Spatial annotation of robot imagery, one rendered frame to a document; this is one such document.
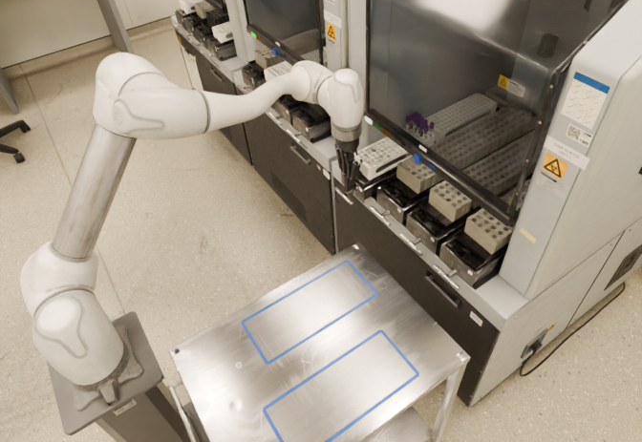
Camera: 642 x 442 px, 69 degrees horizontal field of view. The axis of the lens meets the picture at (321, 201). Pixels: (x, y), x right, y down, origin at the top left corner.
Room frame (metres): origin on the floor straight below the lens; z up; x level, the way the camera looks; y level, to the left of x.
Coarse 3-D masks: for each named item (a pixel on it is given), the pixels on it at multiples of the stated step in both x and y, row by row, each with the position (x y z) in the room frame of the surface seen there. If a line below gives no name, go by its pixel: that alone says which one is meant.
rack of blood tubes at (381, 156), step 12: (372, 144) 1.28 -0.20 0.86; (384, 144) 1.28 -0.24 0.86; (396, 144) 1.27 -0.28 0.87; (360, 156) 1.23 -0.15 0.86; (372, 156) 1.23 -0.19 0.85; (384, 156) 1.21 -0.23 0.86; (396, 156) 1.21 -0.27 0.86; (408, 156) 1.25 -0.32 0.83; (360, 168) 1.19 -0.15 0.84; (372, 168) 1.16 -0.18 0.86; (384, 168) 1.21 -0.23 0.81
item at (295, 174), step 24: (240, 0) 2.11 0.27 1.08; (336, 0) 1.45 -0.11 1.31; (336, 48) 1.46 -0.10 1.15; (240, 72) 2.11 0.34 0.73; (264, 120) 1.86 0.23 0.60; (264, 144) 1.91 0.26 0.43; (288, 144) 1.67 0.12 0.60; (312, 144) 1.48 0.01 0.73; (264, 168) 1.97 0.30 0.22; (288, 168) 1.70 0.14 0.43; (312, 168) 1.49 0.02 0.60; (288, 192) 1.74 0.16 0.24; (312, 192) 1.51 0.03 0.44; (312, 216) 1.53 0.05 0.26; (336, 240) 1.39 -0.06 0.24
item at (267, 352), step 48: (288, 288) 0.74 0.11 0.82; (336, 288) 0.73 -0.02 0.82; (384, 288) 0.71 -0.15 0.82; (192, 336) 0.62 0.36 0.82; (240, 336) 0.61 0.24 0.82; (288, 336) 0.60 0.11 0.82; (336, 336) 0.59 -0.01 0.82; (384, 336) 0.57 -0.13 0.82; (432, 336) 0.56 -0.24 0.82; (192, 384) 0.50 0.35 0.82; (240, 384) 0.49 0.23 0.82; (288, 384) 0.48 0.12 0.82; (336, 384) 0.46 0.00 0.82; (384, 384) 0.45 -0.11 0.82; (432, 384) 0.44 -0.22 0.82; (192, 432) 0.40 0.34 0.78; (240, 432) 0.38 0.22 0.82; (288, 432) 0.37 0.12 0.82; (336, 432) 0.36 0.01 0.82; (384, 432) 0.52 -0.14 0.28; (432, 432) 0.51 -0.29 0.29
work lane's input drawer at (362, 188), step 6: (396, 168) 1.20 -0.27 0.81; (342, 174) 1.23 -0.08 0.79; (360, 174) 1.18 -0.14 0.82; (384, 174) 1.18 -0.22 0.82; (390, 174) 1.19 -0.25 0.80; (342, 180) 1.23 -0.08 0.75; (354, 180) 1.17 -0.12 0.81; (360, 180) 1.15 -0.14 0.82; (366, 180) 1.15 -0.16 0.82; (372, 180) 1.15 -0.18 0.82; (378, 180) 1.16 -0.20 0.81; (384, 180) 1.16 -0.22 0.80; (354, 186) 1.16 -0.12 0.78; (360, 186) 1.14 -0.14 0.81; (366, 186) 1.14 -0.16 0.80; (372, 186) 1.14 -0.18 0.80; (378, 186) 1.15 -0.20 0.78; (342, 192) 1.17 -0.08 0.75; (348, 192) 1.17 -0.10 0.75; (354, 192) 1.17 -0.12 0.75; (360, 192) 1.14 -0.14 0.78; (366, 192) 1.12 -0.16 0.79; (372, 192) 1.14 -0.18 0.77; (348, 198) 1.14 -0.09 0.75; (360, 198) 1.14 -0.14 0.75; (366, 198) 1.12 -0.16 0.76
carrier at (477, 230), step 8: (472, 216) 0.89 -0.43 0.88; (472, 224) 0.87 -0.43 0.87; (480, 224) 0.86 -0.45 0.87; (472, 232) 0.86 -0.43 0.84; (480, 232) 0.84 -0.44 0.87; (488, 232) 0.84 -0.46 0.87; (480, 240) 0.84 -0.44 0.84; (488, 240) 0.81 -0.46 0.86; (496, 240) 0.80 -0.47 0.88; (488, 248) 0.81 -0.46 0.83; (496, 248) 0.79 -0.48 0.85
